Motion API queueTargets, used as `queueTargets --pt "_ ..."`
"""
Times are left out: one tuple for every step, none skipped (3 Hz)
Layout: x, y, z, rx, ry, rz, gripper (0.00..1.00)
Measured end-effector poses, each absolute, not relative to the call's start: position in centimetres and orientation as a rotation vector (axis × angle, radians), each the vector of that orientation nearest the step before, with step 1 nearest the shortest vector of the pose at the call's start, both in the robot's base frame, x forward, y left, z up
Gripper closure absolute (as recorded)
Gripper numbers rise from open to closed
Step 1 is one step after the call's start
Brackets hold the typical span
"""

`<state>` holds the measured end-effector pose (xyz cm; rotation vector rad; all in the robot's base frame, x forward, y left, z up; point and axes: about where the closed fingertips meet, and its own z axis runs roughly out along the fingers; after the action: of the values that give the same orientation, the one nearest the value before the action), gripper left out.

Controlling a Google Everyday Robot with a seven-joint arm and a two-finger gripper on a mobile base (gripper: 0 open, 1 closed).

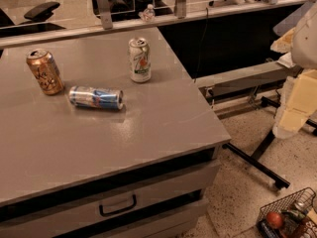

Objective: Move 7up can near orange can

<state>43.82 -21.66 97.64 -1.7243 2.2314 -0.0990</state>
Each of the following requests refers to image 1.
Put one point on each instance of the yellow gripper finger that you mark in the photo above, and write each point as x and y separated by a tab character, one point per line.
298	103

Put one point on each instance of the white green 7up can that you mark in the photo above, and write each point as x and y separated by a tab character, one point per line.
139	59

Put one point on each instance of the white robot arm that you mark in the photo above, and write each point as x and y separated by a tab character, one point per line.
300	42

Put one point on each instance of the blue silver Red Bull can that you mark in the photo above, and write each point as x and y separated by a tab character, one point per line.
91	97

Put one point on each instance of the orange LaCroix can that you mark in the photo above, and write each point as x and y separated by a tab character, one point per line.
42	65

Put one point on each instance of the black metal floor stand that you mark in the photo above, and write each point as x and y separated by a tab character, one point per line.
253	159

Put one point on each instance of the red apple in basket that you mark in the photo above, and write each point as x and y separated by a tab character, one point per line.
274	220

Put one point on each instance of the clear plastic water bottle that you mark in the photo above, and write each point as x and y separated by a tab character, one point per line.
148	15

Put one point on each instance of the black office chair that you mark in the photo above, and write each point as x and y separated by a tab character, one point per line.
36	20

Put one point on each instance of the black wire basket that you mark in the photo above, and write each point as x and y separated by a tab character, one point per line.
298	211

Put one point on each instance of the grey drawer with black handle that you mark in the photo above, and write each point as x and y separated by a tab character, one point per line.
159	207

